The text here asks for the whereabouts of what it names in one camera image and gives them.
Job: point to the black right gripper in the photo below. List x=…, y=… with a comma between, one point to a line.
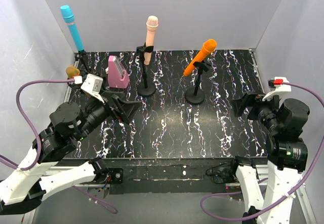
x=252, y=106

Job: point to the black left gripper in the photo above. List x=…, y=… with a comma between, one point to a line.
x=113, y=106

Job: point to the black round-base stand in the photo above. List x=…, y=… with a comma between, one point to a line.
x=145, y=88
x=195, y=95

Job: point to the gold microphone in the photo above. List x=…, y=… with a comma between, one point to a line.
x=72, y=72

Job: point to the orange microphone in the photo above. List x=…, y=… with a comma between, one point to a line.
x=208, y=47

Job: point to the cream pink microphone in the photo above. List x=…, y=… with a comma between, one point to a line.
x=152, y=25

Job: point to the blue microphone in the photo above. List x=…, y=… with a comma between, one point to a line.
x=68, y=17

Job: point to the black tripod stand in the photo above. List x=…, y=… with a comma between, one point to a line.
x=81, y=56

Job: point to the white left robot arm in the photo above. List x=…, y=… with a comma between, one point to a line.
x=26, y=188

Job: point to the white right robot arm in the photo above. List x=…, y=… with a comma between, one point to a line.
x=286, y=159

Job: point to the pink metronome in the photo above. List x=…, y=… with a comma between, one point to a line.
x=117, y=76

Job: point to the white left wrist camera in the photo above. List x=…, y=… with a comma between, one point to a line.
x=92, y=86

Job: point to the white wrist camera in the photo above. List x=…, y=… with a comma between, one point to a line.
x=278, y=88
x=92, y=86

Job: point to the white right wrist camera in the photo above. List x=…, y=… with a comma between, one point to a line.
x=278, y=88

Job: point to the black front mounting rail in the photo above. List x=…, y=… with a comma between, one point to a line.
x=167, y=175

